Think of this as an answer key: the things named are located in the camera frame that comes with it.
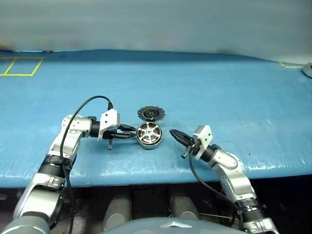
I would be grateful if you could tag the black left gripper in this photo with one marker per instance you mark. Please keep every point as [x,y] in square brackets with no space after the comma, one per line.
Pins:
[111,134]

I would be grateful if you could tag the grey-blue robot torso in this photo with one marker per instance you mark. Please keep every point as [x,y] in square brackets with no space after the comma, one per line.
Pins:
[170,226]

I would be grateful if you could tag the grey object at table edge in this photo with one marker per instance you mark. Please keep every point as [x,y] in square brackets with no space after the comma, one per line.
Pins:
[307,70]

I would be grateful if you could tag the round finned motor end cap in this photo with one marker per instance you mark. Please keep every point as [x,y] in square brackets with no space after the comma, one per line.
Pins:
[151,112]

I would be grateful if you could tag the yellow tape corner marking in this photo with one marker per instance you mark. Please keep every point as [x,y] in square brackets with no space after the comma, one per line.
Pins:
[288,66]

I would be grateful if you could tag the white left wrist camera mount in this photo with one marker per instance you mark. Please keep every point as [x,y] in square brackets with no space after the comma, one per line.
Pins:
[109,122]

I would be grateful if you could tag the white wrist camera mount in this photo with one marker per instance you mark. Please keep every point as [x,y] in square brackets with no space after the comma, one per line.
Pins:
[204,139]
[109,122]

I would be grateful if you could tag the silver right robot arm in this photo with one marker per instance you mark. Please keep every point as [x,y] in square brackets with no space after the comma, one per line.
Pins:
[231,170]

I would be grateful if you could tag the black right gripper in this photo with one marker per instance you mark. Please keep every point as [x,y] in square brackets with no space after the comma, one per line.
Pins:
[193,147]

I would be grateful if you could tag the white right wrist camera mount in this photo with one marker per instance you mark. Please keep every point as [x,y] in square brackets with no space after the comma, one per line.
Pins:
[204,139]

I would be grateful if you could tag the blue plastic table cover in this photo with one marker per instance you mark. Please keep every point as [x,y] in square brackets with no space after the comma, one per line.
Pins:
[156,80]

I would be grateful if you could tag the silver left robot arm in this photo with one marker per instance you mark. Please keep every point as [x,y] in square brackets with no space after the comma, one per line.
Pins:
[70,136]

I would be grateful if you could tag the grey rounded robot leg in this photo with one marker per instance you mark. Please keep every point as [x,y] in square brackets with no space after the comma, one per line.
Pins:
[184,207]
[119,210]

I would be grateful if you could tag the motor stator with copper windings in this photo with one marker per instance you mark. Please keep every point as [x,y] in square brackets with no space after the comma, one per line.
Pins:
[148,147]

